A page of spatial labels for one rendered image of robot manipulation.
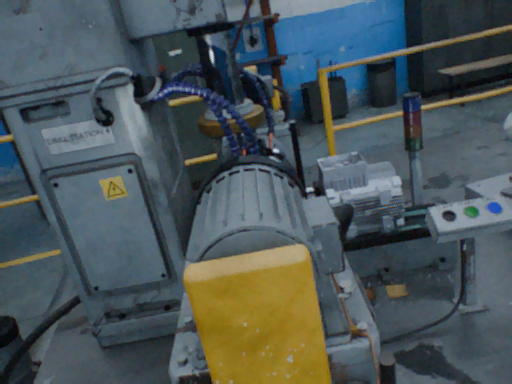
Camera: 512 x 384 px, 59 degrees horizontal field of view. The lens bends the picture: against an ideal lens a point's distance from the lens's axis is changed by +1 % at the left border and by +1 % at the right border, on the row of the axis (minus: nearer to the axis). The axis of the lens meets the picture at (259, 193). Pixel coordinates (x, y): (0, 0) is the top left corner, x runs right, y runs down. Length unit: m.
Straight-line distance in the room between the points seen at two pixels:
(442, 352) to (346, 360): 0.53
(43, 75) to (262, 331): 0.78
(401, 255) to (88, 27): 0.99
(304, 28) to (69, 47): 5.46
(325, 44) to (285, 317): 6.08
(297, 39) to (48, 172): 5.43
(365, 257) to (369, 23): 5.53
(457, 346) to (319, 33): 5.60
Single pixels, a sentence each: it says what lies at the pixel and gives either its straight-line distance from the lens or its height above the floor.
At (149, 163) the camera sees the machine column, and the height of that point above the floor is 1.29.
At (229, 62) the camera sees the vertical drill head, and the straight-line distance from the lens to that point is 1.15.
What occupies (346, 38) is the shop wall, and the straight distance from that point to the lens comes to 6.56.
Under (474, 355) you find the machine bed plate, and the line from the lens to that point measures 1.14.
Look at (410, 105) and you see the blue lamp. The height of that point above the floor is 1.19.
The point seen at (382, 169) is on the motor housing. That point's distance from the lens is 1.29.
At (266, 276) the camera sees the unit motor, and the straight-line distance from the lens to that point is 0.45.
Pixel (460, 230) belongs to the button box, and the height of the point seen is 1.04.
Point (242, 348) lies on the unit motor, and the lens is 0.50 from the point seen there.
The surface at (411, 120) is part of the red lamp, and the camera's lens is 1.59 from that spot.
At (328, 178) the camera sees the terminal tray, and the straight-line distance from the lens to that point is 1.23.
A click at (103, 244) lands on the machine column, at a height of 1.11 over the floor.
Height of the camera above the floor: 1.58
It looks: 22 degrees down
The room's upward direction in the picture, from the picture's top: 12 degrees counter-clockwise
